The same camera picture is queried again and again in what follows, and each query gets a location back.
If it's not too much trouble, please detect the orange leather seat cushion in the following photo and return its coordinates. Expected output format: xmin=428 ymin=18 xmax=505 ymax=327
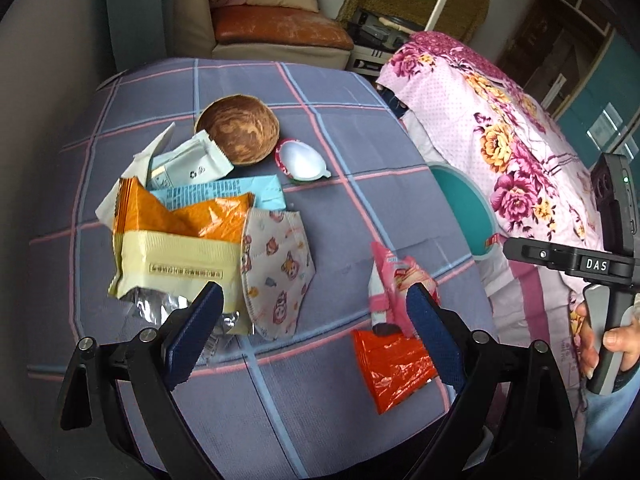
xmin=211 ymin=5 xmax=353 ymax=51

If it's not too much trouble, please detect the grey plaid bed sheet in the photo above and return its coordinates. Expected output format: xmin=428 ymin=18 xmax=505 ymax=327
xmin=27 ymin=57 xmax=496 ymax=480

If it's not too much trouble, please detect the orange and cream snack bag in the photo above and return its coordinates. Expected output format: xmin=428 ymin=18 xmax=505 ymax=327
xmin=107 ymin=177 xmax=256 ymax=337

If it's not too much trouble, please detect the pink floral blanket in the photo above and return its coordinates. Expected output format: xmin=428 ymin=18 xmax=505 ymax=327
xmin=375 ymin=30 xmax=608 ymax=466

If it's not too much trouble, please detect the white jelly cup red rim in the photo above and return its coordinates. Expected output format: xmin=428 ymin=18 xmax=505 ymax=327
xmin=276 ymin=138 xmax=332 ymax=183

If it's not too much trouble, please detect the black stereo unit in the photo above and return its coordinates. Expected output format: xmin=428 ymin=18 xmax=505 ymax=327
xmin=345 ymin=7 xmax=416 ymax=73

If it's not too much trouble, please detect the red-orange plastic wrapper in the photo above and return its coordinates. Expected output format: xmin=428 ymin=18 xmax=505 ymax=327
xmin=351 ymin=329 xmax=443 ymax=415

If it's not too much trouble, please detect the cartoon printed face mask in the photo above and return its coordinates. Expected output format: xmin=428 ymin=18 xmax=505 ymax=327
xmin=240 ymin=208 xmax=316 ymax=343

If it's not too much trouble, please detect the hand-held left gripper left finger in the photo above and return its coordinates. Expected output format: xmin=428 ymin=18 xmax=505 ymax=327
xmin=54 ymin=281 xmax=226 ymax=480

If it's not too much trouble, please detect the wooden shelf unit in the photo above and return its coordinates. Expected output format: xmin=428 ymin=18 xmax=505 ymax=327
xmin=495 ymin=0 xmax=626 ymax=116

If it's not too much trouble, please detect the pink snack packet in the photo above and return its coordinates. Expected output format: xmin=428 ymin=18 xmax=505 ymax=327
xmin=367 ymin=241 xmax=441 ymax=336

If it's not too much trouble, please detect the brown wooden bowl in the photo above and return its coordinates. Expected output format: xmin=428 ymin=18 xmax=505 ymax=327
xmin=194 ymin=95 xmax=281 ymax=166

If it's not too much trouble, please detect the light blue wrapper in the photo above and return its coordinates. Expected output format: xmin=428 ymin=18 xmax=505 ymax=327
xmin=150 ymin=175 xmax=287 ymax=211

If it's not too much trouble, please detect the person's right hand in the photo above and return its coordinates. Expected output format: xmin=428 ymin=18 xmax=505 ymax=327
xmin=570 ymin=301 xmax=640 ymax=380

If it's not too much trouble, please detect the white paper tissue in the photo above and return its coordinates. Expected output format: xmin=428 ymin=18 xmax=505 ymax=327
xmin=95 ymin=122 xmax=176 ymax=226

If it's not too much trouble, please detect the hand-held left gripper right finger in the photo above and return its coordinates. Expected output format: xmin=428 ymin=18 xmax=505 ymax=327
xmin=406 ymin=282 xmax=581 ymax=480

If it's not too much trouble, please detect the teal cabinet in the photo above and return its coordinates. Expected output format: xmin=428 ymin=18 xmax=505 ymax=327
xmin=555 ymin=30 xmax=640 ymax=171

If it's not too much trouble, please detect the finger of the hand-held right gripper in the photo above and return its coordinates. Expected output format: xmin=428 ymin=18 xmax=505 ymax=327
xmin=502 ymin=236 xmax=576 ymax=274

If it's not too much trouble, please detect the white plastic wrapper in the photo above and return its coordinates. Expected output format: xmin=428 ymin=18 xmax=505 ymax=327
xmin=147 ymin=130 xmax=235 ymax=191

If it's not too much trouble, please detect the teal waste bin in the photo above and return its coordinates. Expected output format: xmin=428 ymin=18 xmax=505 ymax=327
xmin=430 ymin=162 xmax=501 ymax=261

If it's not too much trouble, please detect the dark blue cloth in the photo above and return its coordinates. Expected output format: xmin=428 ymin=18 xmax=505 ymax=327
xmin=377 ymin=84 xmax=413 ymax=120

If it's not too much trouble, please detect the beige armchair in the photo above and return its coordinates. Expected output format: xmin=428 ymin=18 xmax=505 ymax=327
xmin=172 ymin=0 xmax=356 ymax=71

